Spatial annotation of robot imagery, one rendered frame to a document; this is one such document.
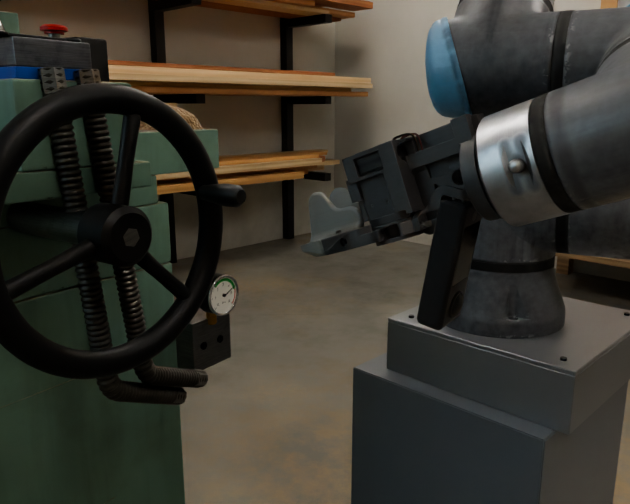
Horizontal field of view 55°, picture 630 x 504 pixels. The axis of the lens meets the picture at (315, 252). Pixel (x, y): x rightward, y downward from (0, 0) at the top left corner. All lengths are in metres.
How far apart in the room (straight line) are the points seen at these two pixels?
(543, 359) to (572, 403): 0.06
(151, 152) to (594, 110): 0.61
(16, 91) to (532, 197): 0.48
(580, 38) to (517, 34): 0.05
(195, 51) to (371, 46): 1.29
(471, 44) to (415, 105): 3.72
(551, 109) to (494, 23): 0.14
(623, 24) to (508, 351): 0.43
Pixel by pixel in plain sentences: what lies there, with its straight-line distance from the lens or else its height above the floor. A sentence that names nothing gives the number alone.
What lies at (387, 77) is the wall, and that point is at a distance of 4.44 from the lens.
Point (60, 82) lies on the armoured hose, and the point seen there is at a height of 0.96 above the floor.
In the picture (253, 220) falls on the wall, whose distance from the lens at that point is 4.25.
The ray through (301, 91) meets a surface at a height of 1.02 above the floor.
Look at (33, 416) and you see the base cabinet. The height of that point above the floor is 0.56.
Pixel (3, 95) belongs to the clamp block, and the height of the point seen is 0.94.
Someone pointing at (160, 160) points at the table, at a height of 0.86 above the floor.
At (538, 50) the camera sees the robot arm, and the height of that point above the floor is 0.98.
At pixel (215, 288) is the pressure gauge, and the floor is 0.67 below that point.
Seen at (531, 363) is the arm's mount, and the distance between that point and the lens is 0.81.
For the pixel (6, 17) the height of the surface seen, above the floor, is 1.07.
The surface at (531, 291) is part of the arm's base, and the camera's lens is 0.87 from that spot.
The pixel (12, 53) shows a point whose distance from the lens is 0.69.
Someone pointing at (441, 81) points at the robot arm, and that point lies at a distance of 0.57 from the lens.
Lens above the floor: 0.93
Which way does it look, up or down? 13 degrees down
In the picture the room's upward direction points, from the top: straight up
